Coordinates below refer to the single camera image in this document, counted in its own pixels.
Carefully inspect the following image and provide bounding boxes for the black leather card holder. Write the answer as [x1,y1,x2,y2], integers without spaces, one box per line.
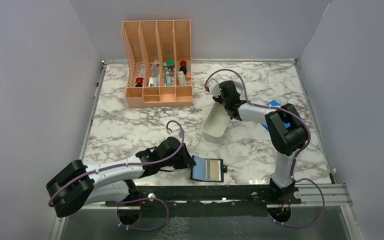
[190,155,228,183]

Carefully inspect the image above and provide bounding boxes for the gold VIP card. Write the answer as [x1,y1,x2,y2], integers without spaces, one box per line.
[207,159,221,181]

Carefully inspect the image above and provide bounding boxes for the white oblong plastic tray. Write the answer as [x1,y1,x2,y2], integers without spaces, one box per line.
[201,81,244,143]

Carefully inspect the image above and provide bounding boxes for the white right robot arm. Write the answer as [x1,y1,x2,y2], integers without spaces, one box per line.
[205,78,309,204]

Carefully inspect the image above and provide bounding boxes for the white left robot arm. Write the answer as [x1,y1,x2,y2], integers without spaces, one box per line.
[46,136,196,218]

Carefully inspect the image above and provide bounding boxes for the red cap bottle right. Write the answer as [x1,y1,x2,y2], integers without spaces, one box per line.
[179,60,188,75]

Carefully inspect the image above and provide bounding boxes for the red cap bottle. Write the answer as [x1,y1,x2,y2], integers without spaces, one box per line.
[179,60,188,75]
[135,77,144,88]

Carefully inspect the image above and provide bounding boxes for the green cap bottle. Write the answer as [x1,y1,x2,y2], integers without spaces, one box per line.
[163,59,176,76]

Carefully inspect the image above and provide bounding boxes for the orange plastic file organizer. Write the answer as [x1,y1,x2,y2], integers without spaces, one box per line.
[121,19,194,108]

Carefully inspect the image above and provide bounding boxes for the red cap bottle left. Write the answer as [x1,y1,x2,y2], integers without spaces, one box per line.
[135,77,144,88]

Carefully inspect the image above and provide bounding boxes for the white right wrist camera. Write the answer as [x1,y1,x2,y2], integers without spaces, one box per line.
[206,79,220,98]

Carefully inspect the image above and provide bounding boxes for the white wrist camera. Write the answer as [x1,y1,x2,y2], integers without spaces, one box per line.
[206,79,220,98]
[169,129,184,142]

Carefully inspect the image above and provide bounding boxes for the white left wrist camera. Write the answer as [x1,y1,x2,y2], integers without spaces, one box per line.
[169,129,184,142]

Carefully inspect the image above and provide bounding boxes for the black metal base rail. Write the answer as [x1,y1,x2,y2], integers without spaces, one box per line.
[105,185,302,218]

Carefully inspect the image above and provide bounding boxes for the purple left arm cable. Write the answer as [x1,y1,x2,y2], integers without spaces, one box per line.
[47,120,186,232]

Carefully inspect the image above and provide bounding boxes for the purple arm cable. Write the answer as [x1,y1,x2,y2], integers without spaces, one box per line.
[204,68,326,229]
[47,120,186,232]

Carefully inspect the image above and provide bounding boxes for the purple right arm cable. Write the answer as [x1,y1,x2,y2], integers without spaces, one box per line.
[204,68,326,229]

